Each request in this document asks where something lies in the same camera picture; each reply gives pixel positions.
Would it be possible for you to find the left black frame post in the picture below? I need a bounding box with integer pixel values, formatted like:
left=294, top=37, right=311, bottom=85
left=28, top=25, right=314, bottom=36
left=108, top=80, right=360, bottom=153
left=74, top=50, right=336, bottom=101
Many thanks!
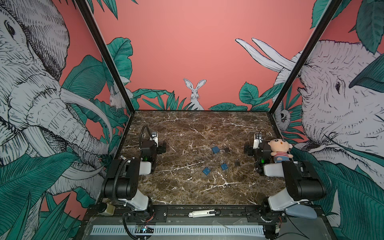
left=75, top=0, right=135, bottom=116

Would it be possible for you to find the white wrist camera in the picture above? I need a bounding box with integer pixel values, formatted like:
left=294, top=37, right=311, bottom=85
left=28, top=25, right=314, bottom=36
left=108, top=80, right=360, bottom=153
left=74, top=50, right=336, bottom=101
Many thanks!
left=253, top=133, right=263, bottom=149
left=151, top=132, right=159, bottom=147

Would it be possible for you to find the left black corrugated cable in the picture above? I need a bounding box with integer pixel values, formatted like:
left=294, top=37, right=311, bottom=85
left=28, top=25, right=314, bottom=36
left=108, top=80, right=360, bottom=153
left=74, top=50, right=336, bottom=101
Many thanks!
left=138, top=124, right=154, bottom=151

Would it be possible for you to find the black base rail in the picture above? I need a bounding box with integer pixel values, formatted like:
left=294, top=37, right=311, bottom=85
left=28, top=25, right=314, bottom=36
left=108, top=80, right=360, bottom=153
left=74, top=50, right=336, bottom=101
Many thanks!
left=128, top=204, right=318, bottom=224

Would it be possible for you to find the right black frame post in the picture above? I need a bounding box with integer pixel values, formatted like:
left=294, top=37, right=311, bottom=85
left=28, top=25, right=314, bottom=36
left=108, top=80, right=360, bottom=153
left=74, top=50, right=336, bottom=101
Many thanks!
left=268, top=0, right=342, bottom=117

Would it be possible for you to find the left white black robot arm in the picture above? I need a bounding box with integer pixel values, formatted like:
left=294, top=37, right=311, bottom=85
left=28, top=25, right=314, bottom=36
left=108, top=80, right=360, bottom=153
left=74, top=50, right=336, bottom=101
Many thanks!
left=100, top=140, right=167, bottom=222

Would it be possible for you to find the plush doll striped shirt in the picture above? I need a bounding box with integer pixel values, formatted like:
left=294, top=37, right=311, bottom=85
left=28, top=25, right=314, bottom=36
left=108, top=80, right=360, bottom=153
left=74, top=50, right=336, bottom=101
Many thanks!
left=268, top=139, right=294, bottom=163

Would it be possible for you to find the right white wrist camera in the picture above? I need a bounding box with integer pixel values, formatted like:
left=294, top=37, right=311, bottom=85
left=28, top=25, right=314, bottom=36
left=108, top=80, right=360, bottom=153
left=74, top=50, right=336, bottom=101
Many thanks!
left=253, top=133, right=263, bottom=149

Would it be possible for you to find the grey oval pad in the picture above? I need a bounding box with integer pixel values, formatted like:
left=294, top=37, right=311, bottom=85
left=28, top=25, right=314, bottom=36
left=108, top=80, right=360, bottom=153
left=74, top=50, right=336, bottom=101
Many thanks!
left=285, top=204, right=318, bottom=220

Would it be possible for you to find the black frame post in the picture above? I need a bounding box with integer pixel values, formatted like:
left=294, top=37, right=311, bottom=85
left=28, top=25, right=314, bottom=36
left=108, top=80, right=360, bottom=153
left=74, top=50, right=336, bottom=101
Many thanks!
left=75, top=0, right=135, bottom=116
left=268, top=0, right=342, bottom=117

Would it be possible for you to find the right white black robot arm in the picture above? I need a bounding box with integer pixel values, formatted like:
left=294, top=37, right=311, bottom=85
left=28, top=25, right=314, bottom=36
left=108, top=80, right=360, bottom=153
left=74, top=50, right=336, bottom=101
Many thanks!
left=244, top=142, right=327, bottom=214

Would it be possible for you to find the small green circuit board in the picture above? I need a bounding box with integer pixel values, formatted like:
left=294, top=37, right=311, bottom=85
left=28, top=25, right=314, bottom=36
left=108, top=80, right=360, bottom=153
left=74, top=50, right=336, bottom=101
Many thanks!
left=136, top=225, right=155, bottom=235

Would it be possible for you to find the white perforated strip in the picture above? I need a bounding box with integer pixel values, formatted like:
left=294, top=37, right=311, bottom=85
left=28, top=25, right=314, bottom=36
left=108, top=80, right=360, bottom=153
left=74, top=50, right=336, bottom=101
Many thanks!
left=90, top=225, right=265, bottom=237

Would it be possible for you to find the blue padlock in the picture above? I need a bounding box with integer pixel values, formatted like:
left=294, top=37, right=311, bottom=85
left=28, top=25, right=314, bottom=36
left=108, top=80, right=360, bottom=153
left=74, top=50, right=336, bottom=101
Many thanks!
left=220, top=161, right=229, bottom=171
left=211, top=146, right=221, bottom=154
left=202, top=167, right=211, bottom=176

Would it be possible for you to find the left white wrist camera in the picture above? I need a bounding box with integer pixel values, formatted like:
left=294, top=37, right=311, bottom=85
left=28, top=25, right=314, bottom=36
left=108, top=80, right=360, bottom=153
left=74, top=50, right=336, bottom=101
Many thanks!
left=151, top=132, right=159, bottom=147

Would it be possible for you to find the white utility knife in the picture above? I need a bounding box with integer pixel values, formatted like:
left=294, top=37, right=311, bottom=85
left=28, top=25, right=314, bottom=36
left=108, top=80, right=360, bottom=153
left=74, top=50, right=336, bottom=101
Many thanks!
left=188, top=210, right=217, bottom=218

